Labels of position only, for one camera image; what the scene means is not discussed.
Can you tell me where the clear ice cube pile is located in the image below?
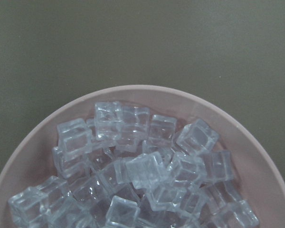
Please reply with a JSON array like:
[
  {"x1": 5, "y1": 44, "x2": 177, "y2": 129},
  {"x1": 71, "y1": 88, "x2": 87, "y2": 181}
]
[{"x1": 8, "y1": 101, "x2": 259, "y2": 228}]

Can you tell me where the pink bowl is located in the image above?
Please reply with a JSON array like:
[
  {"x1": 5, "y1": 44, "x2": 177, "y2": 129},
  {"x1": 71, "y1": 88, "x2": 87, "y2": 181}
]
[{"x1": 0, "y1": 85, "x2": 285, "y2": 228}]

